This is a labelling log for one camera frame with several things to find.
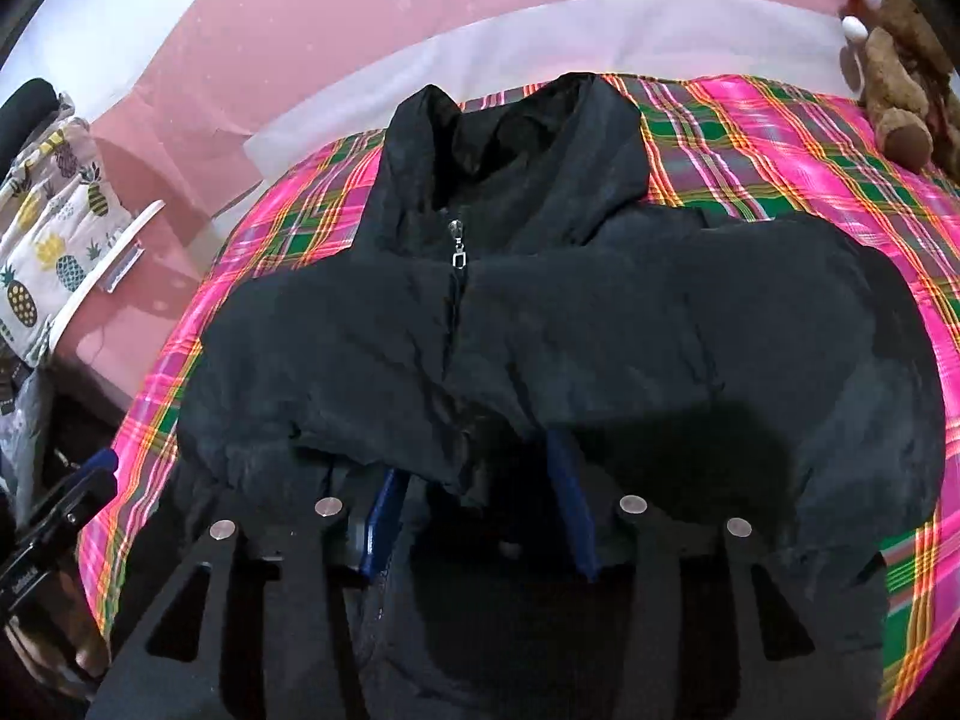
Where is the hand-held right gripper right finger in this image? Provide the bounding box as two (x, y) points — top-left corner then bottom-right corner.
(546, 430), (882, 720)

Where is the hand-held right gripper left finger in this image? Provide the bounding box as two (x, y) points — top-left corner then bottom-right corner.
(86, 465), (412, 720)

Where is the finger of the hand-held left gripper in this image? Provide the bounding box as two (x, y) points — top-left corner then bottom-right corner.
(66, 448), (121, 500)

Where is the black hooded zip jacket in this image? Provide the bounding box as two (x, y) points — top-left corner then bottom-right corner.
(112, 72), (947, 720)

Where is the person's left hand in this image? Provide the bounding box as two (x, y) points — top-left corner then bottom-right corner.
(15, 592), (112, 695)

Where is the pineapple print cloth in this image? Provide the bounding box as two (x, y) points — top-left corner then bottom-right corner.
(0, 94), (136, 370)

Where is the black padded bar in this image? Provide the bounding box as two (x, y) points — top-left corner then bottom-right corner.
(0, 78), (61, 166)

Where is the pink green plaid blanket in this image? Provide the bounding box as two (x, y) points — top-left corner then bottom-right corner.
(76, 72), (960, 698)

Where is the white bed sheet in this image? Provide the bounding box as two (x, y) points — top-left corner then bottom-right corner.
(241, 0), (863, 179)

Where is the brown teddy bear santa hat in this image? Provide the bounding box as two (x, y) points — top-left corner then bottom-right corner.
(832, 0), (960, 173)

